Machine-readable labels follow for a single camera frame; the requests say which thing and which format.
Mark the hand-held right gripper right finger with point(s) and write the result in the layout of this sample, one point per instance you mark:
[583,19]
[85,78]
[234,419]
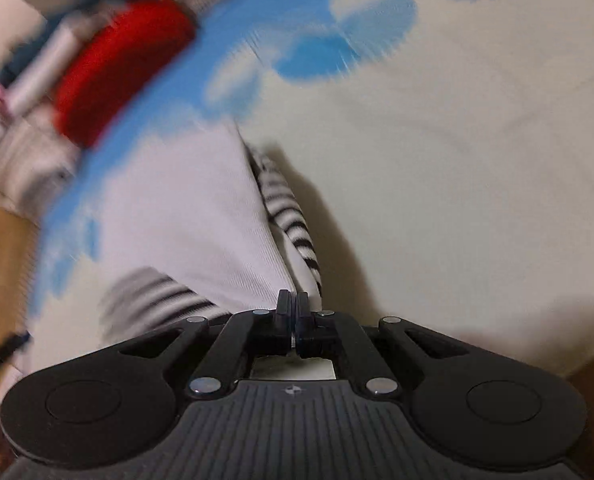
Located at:
[309,332]

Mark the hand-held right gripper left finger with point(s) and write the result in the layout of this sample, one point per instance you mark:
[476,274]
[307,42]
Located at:
[282,330]

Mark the white garment with striped sleeves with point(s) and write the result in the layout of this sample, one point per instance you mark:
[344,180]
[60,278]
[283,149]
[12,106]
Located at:
[192,210]

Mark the grey striped garment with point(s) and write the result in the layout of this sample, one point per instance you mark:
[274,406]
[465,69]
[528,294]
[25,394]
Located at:
[32,170]

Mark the blue cloud-print blanket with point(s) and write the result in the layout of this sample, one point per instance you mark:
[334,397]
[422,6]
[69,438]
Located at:
[452,160]

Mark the red folded garment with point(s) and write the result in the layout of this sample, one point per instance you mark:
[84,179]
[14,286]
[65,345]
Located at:
[122,65]

